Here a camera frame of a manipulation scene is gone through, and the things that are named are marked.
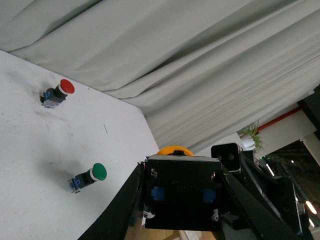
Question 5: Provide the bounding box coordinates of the red pipe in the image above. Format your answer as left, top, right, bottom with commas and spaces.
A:
239, 103, 307, 139

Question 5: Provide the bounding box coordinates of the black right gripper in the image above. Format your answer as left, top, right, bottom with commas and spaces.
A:
239, 151, 310, 237

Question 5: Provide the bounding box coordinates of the yellow mushroom push button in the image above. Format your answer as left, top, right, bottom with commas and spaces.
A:
144, 149, 223, 232

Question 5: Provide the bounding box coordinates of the white curtain backdrop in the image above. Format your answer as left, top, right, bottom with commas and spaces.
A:
0, 0, 320, 151

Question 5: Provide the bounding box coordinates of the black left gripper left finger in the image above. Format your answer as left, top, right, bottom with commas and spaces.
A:
79, 163, 144, 240

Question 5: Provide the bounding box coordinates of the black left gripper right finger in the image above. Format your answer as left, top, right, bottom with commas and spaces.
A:
213, 167, 304, 240

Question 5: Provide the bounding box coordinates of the green potted plant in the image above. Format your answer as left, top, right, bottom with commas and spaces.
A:
238, 121, 263, 153

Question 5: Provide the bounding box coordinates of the red mushroom push button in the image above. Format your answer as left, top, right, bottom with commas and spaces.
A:
39, 79, 75, 109

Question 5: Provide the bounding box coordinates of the green mushroom push button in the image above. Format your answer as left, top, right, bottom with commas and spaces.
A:
69, 163, 107, 193

